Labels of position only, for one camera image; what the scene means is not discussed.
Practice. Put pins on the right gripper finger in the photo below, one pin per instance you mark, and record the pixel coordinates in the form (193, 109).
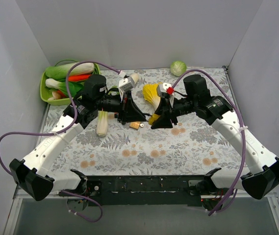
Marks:
(161, 107)
(162, 123)

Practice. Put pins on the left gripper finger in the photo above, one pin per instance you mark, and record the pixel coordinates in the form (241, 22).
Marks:
(134, 113)
(130, 123)

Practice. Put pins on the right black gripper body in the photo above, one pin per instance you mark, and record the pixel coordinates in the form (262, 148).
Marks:
(171, 111)

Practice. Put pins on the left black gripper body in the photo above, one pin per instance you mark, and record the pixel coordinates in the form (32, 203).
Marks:
(123, 107)

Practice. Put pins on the yellow padlock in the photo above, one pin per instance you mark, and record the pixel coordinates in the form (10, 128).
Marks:
(152, 118)

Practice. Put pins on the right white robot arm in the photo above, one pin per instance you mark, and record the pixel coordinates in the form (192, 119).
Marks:
(263, 164)

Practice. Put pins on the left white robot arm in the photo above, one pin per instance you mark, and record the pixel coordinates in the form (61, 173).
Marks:
(33, 174)

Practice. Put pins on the large brass padlock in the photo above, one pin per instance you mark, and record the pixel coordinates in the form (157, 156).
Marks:
(135, 125)

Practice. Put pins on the celery stalk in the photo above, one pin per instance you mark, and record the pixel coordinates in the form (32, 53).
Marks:
(102, 123)

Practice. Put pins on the yellow napa cabbage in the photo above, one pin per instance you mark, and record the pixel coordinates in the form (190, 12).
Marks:
(150, 94)

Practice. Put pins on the white radish with leaves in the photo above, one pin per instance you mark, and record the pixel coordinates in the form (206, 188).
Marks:
(135, 77)

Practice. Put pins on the floral table mat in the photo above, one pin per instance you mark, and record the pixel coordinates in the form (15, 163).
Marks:
(190, 147)

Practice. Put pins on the round green cabbage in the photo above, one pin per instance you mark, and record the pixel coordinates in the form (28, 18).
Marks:
(177, 68)

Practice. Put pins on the green bok choy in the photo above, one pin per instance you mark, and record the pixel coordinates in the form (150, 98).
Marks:
(74, 87)

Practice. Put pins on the orange carrot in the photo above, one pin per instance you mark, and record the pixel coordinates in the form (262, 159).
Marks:
(79, 78)

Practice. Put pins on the napa cabbage in basket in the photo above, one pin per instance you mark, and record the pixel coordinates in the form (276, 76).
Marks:
(60, 71)

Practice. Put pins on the green plastic basket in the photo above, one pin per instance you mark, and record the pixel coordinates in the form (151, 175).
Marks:
(56, 97)

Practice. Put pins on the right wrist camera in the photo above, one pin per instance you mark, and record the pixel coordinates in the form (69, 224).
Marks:
(162, 90)

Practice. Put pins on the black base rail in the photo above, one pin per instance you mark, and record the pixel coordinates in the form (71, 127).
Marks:
(148, 189)

